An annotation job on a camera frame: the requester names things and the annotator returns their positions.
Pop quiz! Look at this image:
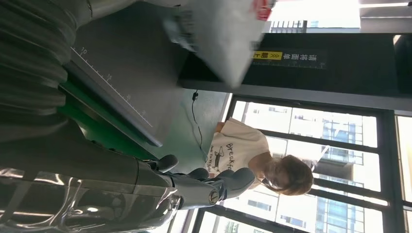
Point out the green conveyor belt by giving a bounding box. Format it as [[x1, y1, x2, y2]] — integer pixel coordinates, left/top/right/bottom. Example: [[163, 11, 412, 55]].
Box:
[[58, 80, 159, 162]]

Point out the black inbound scanner machine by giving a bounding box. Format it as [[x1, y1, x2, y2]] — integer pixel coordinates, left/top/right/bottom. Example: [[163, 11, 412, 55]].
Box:
[[62, 0, 412, 148]]

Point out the person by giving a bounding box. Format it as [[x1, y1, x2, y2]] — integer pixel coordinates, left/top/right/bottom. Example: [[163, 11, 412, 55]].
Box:
[[204, 117, 315, 197]]

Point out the black yellow label sticker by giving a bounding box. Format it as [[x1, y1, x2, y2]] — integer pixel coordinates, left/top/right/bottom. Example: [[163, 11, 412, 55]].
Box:
[[252, 49, 327, 70]]

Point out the grey slatted grille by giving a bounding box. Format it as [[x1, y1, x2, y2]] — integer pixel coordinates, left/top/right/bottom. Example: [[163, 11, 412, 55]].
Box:
[[269, 19, 309, 34]]

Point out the thin black machine cable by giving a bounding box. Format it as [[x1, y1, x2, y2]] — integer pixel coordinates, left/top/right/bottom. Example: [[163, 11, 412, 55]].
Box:
[[191, 90, 209, 162]]

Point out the black window frame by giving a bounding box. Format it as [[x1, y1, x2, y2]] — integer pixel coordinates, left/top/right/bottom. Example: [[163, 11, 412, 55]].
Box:
[[191, 94, 412, 233]]

